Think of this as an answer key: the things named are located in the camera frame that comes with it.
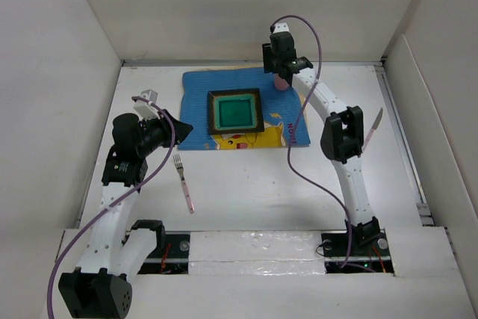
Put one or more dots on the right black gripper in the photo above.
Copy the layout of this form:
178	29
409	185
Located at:
267	54

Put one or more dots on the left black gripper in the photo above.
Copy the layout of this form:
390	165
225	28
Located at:
163	125

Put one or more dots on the pink plastic cup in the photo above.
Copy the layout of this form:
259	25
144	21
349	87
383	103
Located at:
280	84

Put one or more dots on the blue yellow cartoon placemat cloth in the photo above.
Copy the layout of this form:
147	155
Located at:
280	110

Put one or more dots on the green square ceramic plate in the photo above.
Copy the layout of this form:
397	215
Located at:
235	111

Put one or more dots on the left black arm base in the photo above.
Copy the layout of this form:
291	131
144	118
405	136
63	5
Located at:
171	255

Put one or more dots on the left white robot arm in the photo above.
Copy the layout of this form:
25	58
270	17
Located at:
100	286

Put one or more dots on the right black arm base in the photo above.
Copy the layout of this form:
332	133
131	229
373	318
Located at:
361	255

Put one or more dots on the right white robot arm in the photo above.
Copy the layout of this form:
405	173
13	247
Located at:
342	138

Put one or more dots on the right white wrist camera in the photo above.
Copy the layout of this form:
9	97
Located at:
279	27

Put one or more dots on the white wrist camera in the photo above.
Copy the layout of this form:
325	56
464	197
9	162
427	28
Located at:
279	27
143	104

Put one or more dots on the pink handled fork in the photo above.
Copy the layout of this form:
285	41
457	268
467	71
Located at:
180	170

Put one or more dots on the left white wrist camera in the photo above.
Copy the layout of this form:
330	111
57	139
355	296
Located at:
143	104

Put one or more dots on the pink handled knife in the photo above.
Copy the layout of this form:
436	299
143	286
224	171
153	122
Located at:
373	128

